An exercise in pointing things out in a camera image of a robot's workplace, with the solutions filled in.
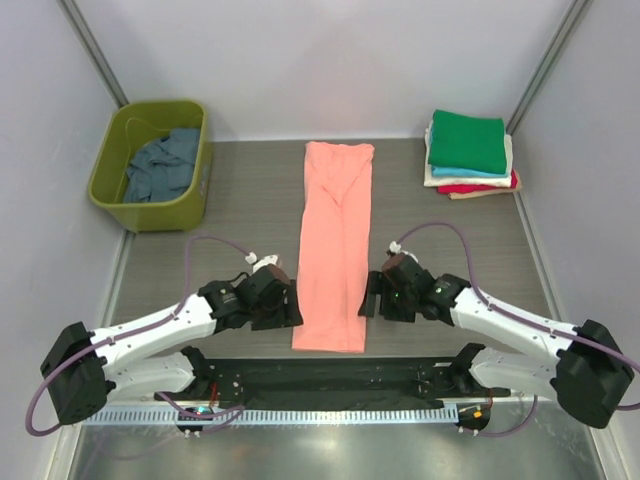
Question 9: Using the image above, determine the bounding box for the salmon pink t shirt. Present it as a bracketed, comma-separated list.
[292, 141, 375, 353]

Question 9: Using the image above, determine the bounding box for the olive green plastic bin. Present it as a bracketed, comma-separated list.
[88, 100, 212, 233]

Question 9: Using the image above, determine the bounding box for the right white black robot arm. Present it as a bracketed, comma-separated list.
[359, 253, 634, 429]

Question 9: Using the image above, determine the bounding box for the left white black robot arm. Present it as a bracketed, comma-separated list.
[37, 264, 302, 426]

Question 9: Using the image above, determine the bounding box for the white folded t shirt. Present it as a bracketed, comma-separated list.
[423, 167, 512, 188]

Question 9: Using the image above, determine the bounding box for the red folded t shirt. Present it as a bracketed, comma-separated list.
[437, 184, 501, 195]

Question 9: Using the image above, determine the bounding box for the tan folded t shirt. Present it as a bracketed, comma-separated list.
[447, 170, 522, 200]

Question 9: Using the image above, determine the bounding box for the light blue folded t shirt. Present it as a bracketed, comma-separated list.
[431, 166, 510, 179]

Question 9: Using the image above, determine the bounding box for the green folded t shirt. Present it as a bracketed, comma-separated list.
[428, 110, 507, 175]

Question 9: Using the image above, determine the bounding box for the blue grey t shirt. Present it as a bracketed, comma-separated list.
[123, 128, 200, 203]

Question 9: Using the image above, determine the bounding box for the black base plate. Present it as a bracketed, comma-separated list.
[169, 357, 511, 412]

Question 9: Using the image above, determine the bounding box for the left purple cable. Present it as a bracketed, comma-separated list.
[25, 233, 256, 459]

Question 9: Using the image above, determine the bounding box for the white slotted cable duct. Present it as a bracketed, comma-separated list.
[83, 404, 459, 427]

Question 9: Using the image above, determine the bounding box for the left aluminium frame post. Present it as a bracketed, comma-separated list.
[57, 0, 129, 108]

